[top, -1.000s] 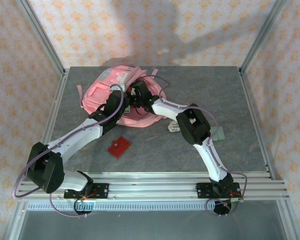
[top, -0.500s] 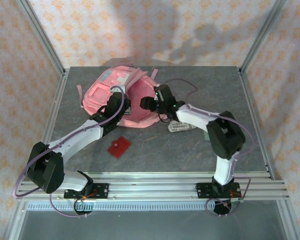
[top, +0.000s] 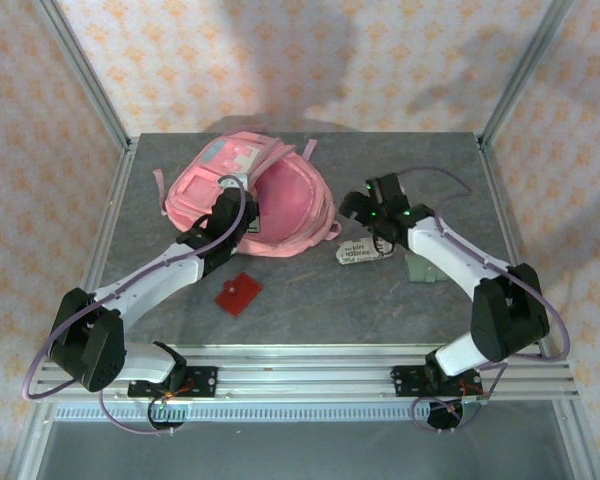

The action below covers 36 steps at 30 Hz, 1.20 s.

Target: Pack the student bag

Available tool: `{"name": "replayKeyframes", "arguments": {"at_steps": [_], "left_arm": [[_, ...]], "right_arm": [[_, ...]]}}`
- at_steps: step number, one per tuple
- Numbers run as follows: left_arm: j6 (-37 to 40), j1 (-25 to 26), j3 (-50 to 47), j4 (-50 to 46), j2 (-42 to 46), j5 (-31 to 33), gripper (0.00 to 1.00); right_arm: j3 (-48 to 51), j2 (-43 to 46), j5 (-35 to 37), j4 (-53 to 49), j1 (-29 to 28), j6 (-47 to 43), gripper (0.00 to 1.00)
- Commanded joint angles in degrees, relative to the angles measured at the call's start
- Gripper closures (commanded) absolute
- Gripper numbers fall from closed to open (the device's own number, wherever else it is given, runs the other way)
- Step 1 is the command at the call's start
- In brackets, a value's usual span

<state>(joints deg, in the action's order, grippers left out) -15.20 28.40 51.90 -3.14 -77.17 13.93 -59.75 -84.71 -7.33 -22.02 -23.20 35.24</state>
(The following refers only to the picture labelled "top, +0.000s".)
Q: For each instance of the white printed glasses case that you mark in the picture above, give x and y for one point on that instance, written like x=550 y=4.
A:
x=355 y=252

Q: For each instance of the pink backpack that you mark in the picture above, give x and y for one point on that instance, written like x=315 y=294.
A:
x=200 y=180

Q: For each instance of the green wallet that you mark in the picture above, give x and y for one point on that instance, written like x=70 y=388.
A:
x=417 y=270

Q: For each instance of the red wallet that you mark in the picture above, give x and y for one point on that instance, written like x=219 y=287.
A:
x=237 y=295

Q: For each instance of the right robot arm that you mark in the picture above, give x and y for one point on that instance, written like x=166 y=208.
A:
x=450 y=255

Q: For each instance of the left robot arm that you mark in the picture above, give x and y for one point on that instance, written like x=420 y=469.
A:
x=155 y=280

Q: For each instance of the small circuit board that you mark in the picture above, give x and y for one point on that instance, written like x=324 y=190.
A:
x=472 y=405

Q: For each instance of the grey lower panel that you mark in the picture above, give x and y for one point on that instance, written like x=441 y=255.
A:
x=300 y=452

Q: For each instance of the aluminium side rail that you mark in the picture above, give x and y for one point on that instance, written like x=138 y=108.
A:
x=99 y=250
x=500 y=200

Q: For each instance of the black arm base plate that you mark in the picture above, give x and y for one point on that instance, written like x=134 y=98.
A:
x=205 y=382
x=405 y=381

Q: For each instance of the aluminium front rail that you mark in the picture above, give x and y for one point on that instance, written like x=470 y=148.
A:
x=305 y=375

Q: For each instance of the aluminium frame post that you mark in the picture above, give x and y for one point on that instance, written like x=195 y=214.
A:
x=84 y=70
x=526 y=70

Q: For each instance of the aluminium frame leg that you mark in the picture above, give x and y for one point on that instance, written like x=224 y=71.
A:
x=575 y=445
x=27 y=445

